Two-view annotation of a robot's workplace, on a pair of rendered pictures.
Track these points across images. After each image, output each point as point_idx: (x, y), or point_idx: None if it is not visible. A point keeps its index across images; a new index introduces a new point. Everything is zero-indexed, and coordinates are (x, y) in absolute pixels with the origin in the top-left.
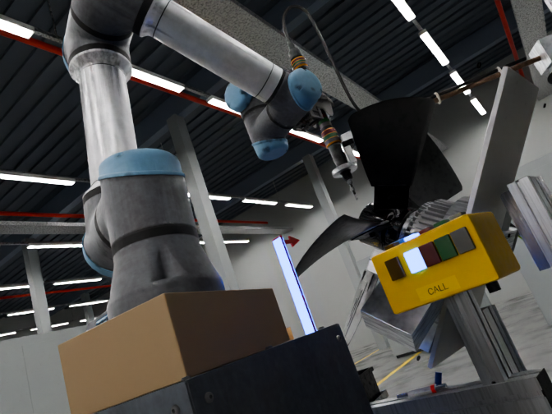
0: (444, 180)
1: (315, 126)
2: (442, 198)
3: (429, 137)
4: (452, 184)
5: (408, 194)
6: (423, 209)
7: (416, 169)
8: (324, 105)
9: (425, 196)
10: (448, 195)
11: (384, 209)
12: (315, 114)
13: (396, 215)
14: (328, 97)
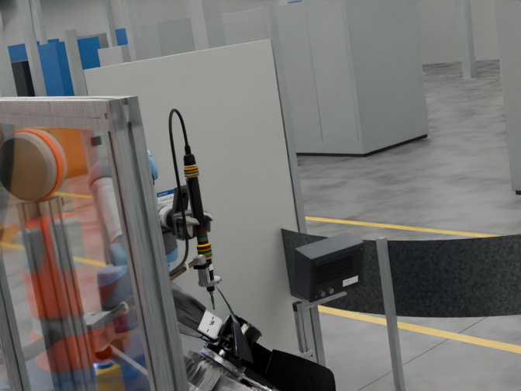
0: (242, 342)
1: (208, 230)
2: (242, 354)
3: (222, 295)
4: (246, 351)
5: (201, 333)
6: (188, 354)
7: (184, 323)
8: (188, 226)
9: (237, 342)
10: (244, 357)
11: (220, 327)
12: (180, 236)
13: (219, 339)
14: (186, 221)
